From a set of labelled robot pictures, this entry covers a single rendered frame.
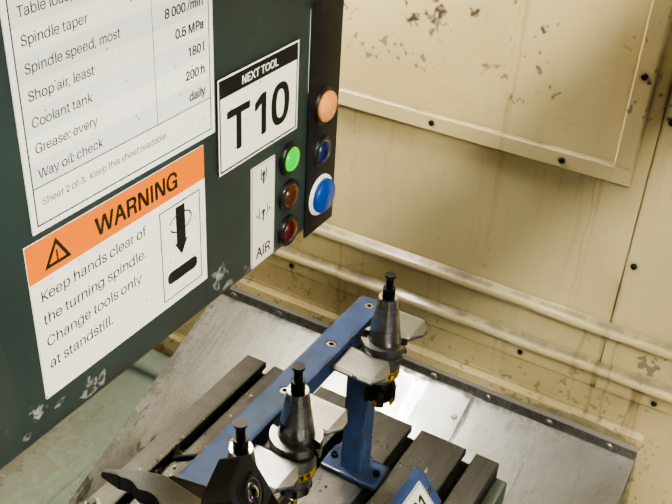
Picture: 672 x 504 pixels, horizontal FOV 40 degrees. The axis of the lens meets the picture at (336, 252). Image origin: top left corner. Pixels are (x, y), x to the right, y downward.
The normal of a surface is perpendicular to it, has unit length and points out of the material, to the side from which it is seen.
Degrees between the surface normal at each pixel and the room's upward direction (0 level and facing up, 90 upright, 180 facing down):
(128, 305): 90
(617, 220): 90
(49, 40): 90
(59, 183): 90
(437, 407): 24
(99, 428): 0
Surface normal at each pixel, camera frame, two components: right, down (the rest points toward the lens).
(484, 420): -0.16, -0.59
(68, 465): 0.05, -0.84
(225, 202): 0.86, 0.31
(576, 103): -0.51, 0.44
